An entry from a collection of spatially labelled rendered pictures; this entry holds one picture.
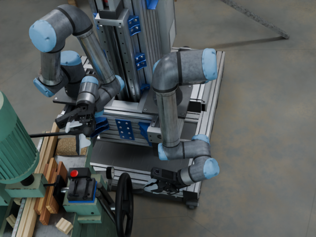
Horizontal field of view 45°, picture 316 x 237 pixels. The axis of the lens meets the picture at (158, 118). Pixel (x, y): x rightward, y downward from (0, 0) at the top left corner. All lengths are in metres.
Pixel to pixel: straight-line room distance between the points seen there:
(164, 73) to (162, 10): 0.76
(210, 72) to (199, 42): 2.18
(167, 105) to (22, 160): 0.56
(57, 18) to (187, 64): 0.54
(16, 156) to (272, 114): 2.09
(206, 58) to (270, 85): 1.85
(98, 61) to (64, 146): 0.40
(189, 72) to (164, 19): 0.79
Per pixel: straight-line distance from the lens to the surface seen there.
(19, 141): 1.31
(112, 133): 2.24
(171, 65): 1.38
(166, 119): 1.51
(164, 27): 2.17
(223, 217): 2.51
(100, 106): 1.76
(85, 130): 1.46
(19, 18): 4.37
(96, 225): 1.90
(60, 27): 1.57
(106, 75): 1.76
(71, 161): 1.74
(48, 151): 1.75
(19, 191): 1.59
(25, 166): 1.39
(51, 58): 1.71
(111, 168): 1.92
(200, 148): 1.61
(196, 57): 1.39
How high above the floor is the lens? 2.28
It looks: 50 degrees down
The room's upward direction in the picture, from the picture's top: 9 degrees counter-clockwise
